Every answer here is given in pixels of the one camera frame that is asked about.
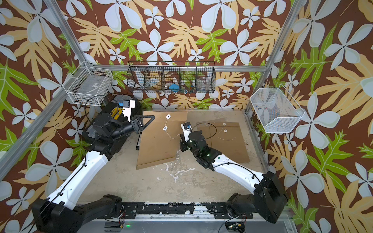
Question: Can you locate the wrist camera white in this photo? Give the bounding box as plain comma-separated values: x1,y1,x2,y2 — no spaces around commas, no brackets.
181,122,192,142
119,100,136,122

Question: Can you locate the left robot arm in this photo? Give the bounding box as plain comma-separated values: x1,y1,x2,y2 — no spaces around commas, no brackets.
32,113,155,233

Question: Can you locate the brown kraft file bag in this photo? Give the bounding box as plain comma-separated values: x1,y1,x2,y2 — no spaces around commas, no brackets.
197,119,250,164
136,111,187,170

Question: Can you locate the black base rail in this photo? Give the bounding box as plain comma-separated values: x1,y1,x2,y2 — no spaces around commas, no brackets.
105,202,255,220

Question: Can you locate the white wire basket right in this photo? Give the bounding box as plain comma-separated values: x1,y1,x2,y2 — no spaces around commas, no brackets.
250,85,306,134

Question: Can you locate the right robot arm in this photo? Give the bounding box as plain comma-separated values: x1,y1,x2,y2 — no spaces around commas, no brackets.
180,131,289,224

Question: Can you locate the white wire basket left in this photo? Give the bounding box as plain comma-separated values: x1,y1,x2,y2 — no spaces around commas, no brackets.
63,62,114,106

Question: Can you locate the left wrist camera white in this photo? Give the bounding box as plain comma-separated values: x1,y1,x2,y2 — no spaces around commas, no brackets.
119,100,136,122

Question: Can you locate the black yellow toolbox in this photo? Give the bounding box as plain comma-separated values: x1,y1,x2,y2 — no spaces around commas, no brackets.
82,94,143,145

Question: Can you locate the black charging board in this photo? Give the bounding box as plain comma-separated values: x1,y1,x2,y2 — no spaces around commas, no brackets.
136,134,142,150

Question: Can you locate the white file bag string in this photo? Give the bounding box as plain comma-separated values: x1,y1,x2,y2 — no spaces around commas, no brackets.
163,115,184,140

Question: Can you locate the black wire basket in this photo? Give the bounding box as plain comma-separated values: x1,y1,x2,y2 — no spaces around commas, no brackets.
126,61,216,94

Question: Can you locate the white wire basket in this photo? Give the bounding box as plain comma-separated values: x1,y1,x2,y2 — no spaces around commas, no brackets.
63,62,114,106
250,85,306,134

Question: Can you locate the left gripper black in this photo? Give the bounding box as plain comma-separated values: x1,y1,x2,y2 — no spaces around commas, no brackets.
110,115,153,142

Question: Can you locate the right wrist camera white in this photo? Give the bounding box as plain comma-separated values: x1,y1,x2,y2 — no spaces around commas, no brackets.
181,122,192,142

